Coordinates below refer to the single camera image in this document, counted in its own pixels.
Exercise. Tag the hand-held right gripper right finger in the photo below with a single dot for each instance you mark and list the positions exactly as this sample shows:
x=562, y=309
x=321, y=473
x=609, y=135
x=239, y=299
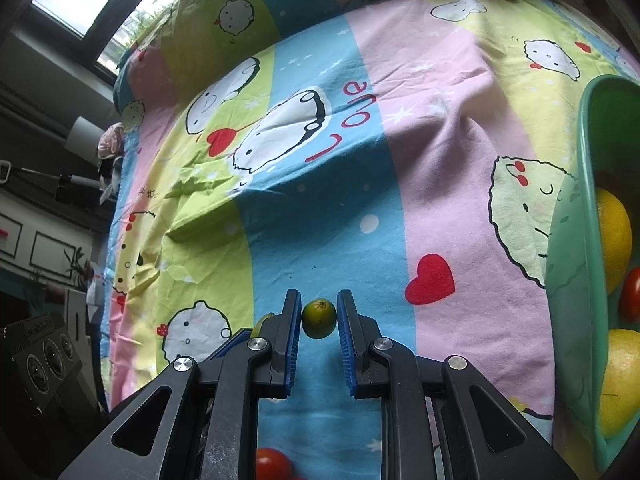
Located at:
x=346, y=355

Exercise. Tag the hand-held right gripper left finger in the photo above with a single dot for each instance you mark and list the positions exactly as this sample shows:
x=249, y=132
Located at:
x=292, y=360

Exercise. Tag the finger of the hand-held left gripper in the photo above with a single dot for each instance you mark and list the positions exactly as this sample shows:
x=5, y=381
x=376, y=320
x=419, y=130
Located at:
x=232, y=342

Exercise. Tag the small green kumquat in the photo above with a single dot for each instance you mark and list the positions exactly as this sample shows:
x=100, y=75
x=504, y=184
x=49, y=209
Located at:
x=262, y=327
x=318, y=320

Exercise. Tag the green plastic basin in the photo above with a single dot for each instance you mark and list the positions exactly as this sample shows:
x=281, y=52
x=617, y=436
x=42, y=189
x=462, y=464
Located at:
x=570, y=260

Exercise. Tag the yellow pear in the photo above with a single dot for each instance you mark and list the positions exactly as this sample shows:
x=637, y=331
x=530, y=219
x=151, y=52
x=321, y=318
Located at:
x=622, y=385

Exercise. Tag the yellow lemon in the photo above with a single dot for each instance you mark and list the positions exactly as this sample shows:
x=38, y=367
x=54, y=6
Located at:
x=612, y=240

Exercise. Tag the red tomato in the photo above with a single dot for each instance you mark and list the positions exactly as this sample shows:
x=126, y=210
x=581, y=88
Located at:
x=272, y=466
x=632, y=295

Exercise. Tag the green plant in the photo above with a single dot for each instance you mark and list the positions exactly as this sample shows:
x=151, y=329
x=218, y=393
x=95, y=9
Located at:
x=75, y=265

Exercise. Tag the white cabinet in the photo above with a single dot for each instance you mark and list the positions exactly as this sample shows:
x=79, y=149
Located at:
x=45, y=250

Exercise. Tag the cartoon printed blanket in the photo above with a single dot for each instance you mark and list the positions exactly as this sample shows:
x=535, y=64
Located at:
x=425, y=135

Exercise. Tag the pile of clothes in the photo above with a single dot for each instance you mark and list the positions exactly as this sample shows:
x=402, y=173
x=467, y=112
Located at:
x=111, y=140

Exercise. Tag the white board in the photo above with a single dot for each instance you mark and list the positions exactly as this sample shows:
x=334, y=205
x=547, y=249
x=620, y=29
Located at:
x=85, y=135

